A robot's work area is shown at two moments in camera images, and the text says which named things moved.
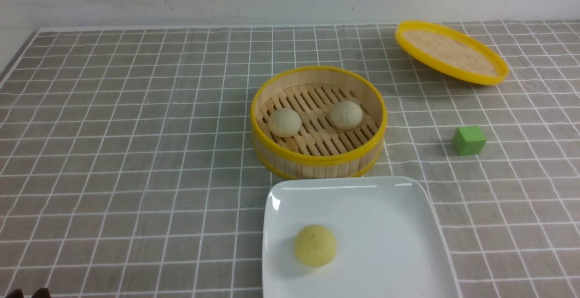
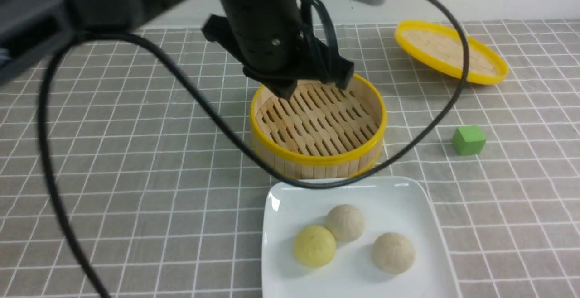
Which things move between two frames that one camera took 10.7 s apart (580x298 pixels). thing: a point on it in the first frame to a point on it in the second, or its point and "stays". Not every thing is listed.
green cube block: x=468 y=140 stays
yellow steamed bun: x=315 y=245 stays
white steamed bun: x=284 y=122 to x=347 y=222
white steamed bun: x=346 y=115 to x=393 y=253
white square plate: x=389 y=242 stays
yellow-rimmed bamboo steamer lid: x=451 y=53 stays
